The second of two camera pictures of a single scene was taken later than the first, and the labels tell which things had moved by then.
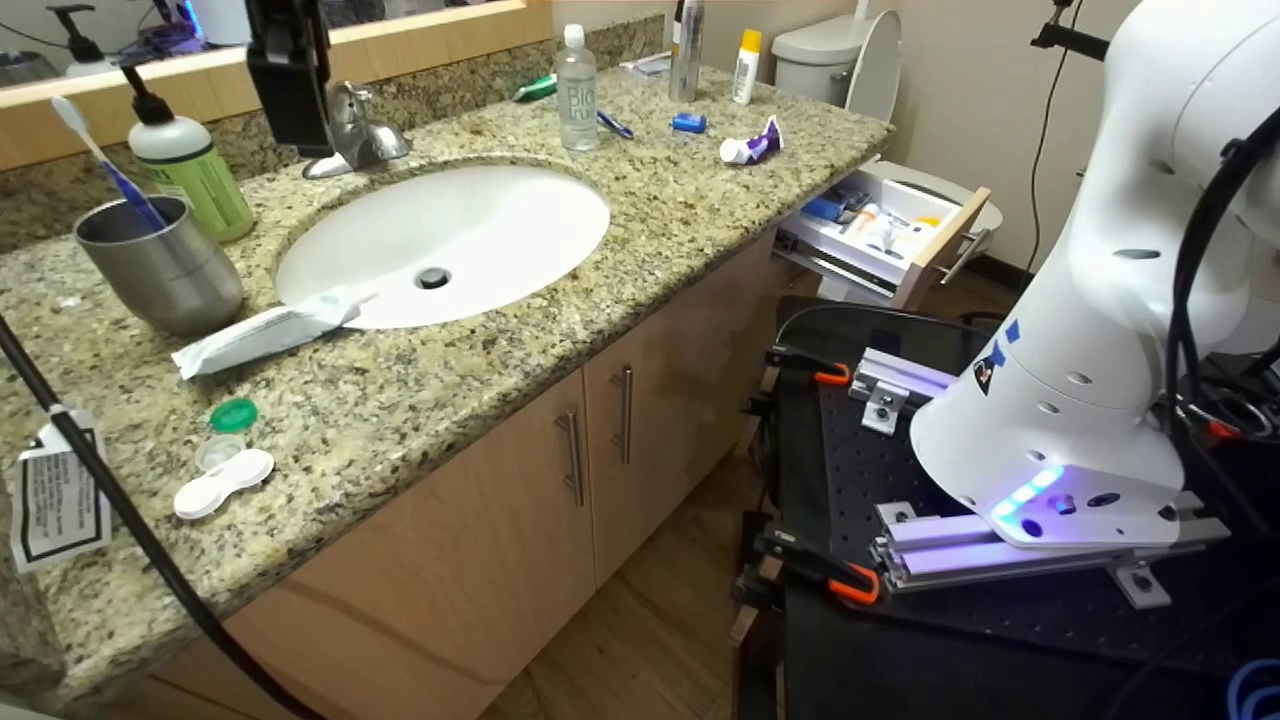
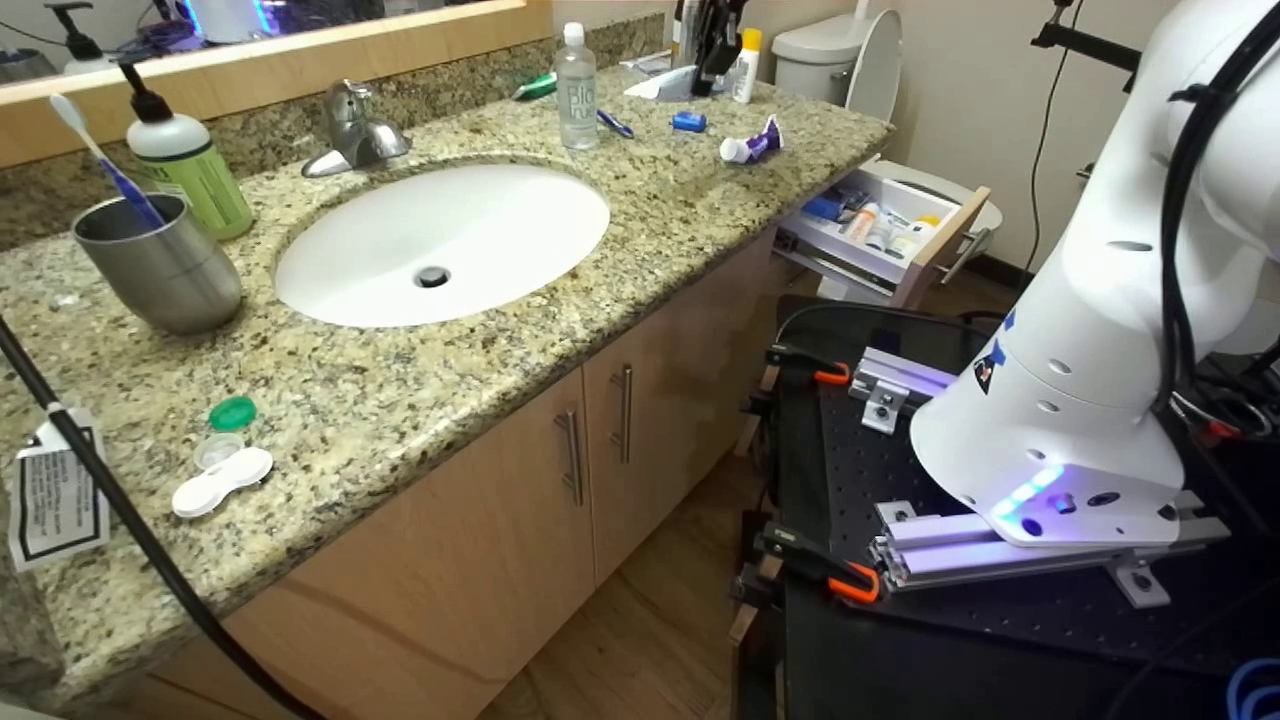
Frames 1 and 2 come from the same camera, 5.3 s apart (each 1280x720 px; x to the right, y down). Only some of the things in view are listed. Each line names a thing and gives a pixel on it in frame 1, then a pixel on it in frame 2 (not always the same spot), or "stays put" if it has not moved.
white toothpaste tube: [264, 335] → [666, 84]
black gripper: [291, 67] → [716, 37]
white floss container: [199, 498] stays put
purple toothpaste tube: [758, 144] stays put
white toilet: [846, 61] stays put
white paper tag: [62, 511] stays put
